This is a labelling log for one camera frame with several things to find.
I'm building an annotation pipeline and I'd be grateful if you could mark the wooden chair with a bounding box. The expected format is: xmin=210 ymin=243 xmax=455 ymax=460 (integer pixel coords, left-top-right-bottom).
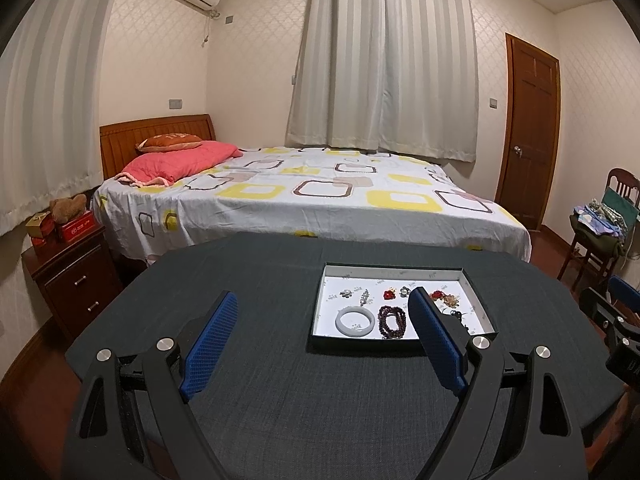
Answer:
xmin=558 ymin=168 xmax=639 ymax=289

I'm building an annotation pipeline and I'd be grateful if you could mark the red knot gold charm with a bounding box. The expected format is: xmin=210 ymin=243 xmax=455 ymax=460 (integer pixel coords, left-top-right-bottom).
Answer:
xmin=430 ymin=290 xmax=446 ymax=301

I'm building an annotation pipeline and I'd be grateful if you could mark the brown wooden door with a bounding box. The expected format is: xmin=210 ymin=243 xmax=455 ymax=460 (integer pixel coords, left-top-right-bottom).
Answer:
xmin=496 ymin=34 xmax=561 ymax=231

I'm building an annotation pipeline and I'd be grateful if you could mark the pink pillow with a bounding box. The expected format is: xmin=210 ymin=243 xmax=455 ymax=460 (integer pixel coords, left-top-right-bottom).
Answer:
xmin=114 ymin=141 xmax=243 ymax=188

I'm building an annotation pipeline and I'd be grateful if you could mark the wooden nightstand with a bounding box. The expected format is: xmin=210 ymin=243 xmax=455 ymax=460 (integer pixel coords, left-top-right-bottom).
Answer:
xmin=22 ymin=223 xmax=122 ymax=340

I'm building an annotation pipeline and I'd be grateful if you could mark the silver leaf brooch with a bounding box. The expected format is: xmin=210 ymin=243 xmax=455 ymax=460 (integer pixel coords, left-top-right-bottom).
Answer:
xmin=359 ymin=289 xmax=371 ymax=307

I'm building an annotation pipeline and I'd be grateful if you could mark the yellow gift box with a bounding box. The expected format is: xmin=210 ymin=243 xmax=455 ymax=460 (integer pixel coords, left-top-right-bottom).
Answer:
xmin=25 ymin=210 xmax=55 ymax=238

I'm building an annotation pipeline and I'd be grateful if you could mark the rose gold bead jewelry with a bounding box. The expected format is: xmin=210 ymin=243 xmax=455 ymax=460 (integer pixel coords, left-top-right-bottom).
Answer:
xmin=442 ymin=294 xmax=460 ymax=309

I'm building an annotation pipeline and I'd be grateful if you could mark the small red flower brooch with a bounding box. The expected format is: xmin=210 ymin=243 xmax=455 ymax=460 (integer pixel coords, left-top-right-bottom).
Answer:
xmin=383 ymin=288 xmax=397 ymax=300

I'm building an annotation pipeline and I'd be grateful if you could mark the left side grey curtain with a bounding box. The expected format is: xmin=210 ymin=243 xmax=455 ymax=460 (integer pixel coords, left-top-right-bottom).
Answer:
xmin=1 ymin=0 xmax=114 ymax=233

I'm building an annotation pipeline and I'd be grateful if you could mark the pile of clothes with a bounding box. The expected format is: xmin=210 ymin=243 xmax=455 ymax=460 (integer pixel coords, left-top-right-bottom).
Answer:
xmin=570 ymin=188 xmax=639 ymax=256

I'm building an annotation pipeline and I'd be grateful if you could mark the wooden headboard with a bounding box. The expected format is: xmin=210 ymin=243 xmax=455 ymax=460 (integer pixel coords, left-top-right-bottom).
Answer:
xmin=98 ymin=112 xmax=217 ymax=181

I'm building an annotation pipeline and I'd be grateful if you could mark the orange cushion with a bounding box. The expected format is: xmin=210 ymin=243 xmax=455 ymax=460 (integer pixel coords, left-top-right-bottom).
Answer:
xmin=137 ymin=132 xmax=203 ymax=153

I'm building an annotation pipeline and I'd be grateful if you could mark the bed with patterned sheet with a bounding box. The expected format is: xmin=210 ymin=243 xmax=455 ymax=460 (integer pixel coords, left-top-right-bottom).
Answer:
xmin=91 ymin=146 xmax=532 ymax=262

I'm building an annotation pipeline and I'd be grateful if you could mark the grey window curtain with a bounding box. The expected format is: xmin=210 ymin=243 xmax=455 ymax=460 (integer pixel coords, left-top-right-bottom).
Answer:
xmin=286 ymin=0 xmax=478 ymax=162

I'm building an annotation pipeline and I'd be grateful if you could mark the brown teddy bear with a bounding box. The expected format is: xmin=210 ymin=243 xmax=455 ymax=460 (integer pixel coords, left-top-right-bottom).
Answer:
xmin=49 ymin=193 xmax=87 ymax=224

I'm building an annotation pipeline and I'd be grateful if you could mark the dark green jewelry tray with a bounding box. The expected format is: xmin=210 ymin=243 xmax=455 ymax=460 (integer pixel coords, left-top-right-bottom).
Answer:
xmin=307 ymin=264 xmax=495 ymax=358

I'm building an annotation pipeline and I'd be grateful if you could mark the white jade bangle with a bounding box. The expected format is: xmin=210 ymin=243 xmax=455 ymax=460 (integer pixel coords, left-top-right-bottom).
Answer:
xmin=334 ymin=306 xmax=375 ymax=338

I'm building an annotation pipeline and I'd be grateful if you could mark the red gift box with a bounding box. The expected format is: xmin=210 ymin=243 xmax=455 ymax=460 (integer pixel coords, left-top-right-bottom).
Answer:
xmin=56 ymin=210 xmax=100 ymax=244

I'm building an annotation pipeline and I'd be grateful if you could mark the dark red bead bracelet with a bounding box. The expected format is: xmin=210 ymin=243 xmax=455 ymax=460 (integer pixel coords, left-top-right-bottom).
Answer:
xmin=376 ymin=303 xmax=409 ymax=340

